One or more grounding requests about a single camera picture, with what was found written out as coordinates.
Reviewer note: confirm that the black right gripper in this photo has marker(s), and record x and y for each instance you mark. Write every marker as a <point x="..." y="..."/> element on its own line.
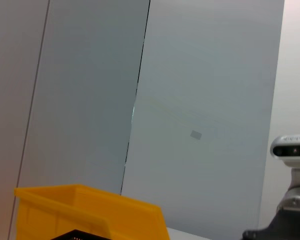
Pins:
<point x="290" y="227"/>

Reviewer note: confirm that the black mesh pen holder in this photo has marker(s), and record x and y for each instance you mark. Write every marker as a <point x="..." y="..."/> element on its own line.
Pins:
<point x="76" y="235"/>

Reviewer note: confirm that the yellow plastic bin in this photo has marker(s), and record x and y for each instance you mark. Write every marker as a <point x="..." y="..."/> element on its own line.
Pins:
<point x="77" y="210"/>

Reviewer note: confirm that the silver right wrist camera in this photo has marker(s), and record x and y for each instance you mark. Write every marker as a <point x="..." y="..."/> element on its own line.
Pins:
<point x="290" y="150"/>

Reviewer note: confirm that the grey wall sticker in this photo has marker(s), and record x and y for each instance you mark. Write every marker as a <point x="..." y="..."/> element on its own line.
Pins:
<point x="196" y="134"/>

